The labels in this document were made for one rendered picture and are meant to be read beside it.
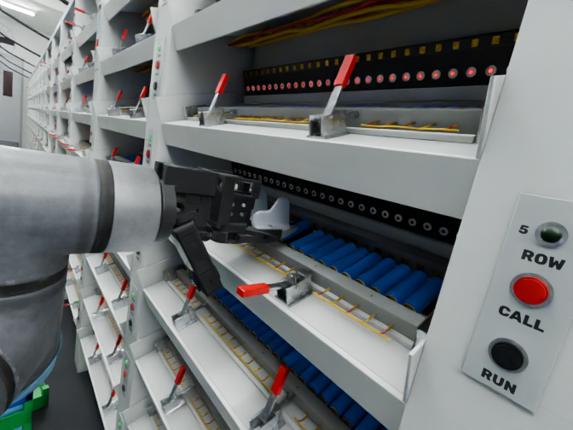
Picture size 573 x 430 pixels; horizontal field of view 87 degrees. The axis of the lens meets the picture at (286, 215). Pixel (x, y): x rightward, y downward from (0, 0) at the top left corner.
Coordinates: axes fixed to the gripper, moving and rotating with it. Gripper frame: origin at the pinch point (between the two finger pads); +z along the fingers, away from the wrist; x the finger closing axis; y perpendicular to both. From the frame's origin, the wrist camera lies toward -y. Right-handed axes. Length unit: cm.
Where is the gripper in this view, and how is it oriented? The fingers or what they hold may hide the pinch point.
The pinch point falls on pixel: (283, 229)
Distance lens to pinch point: 46.7
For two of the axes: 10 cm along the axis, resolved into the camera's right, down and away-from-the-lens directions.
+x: -6.5, -2.6, 7.1
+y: 2.1, -9.6, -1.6
